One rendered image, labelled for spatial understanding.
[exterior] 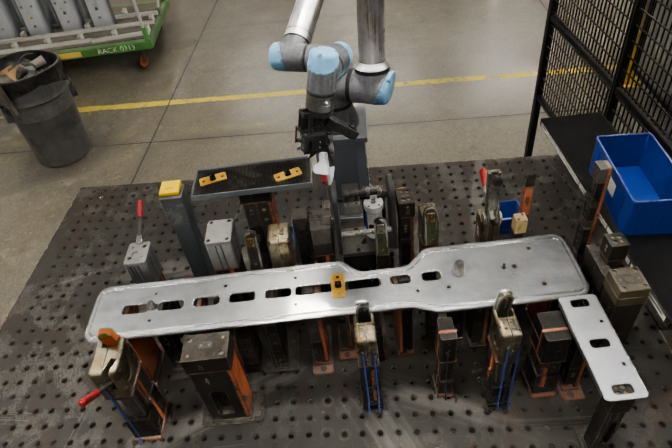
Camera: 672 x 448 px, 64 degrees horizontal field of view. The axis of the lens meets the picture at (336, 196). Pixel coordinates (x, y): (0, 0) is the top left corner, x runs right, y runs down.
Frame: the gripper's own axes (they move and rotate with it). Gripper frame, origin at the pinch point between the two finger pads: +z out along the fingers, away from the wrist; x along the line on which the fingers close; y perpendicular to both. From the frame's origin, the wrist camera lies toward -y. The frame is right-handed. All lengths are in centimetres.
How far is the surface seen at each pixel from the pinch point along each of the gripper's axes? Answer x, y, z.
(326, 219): 2.0, -2.1, 16.2
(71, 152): -257, 75, 127
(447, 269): 30.3, -27.4, 19.2
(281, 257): 3.6, 12.4, 25.8
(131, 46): -372, 15, 94
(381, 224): 13.4, -14.2, 12.5
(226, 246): -1.3, 27.5, 21.4
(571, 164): 15, -83, 3
